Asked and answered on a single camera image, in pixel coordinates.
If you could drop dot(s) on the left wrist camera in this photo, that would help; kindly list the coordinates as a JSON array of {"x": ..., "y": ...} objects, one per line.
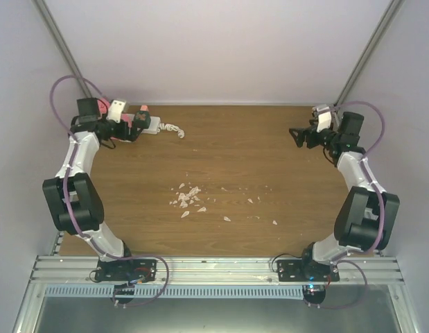
[{"x": 116, "y": 109}]

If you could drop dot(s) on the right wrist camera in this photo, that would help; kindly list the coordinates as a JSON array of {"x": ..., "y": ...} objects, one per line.
[{"x": 323, "y": 114}]

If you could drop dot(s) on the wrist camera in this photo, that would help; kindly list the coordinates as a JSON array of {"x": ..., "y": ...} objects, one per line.
[
  {"x": 323, "y": 114},
  {"x": 116, "y": 109}
]

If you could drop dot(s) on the white power strip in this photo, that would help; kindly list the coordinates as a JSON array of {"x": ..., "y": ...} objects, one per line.
[{"x": 153, "y": 129}]

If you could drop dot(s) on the right aluminium frame post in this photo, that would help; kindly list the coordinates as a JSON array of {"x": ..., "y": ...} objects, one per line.
[{"x": 380, "y": 30}]

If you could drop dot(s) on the left aluminium frame post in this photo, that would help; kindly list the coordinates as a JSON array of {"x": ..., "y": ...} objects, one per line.
[{"x": 54, "y": 30}]

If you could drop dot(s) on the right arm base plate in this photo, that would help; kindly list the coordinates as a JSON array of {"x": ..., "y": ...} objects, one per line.
[{"x": 295, "y": 269}]

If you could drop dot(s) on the aluminium frame post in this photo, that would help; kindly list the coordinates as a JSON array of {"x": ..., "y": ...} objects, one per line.
[
  {"x": 380, "y": 30},
  {"x": 54, "y": 30}
]

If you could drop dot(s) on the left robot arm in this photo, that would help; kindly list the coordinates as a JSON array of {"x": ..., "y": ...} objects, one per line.
[{"x": 73, "y": 201}]

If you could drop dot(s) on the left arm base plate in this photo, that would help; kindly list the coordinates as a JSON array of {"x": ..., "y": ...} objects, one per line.
[{"x": 131, "y": 271}]

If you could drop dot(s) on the aluminium front rail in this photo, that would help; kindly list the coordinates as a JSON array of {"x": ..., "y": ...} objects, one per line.
[{"x": 216, "y": 271}]

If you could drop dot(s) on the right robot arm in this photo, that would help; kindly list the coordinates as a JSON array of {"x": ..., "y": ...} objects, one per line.
[{"x": 366, "y": 218}]

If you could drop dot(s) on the slotted cable duct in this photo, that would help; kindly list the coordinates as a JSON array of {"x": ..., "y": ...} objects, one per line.
[{"x": 182, "y": 291}]

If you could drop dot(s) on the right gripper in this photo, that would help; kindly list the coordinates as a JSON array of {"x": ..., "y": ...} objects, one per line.
[{"x": 302, "y": 132}]

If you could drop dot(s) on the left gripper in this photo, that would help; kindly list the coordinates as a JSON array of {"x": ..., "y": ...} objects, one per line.
[{"x": 127, "y": 137}]

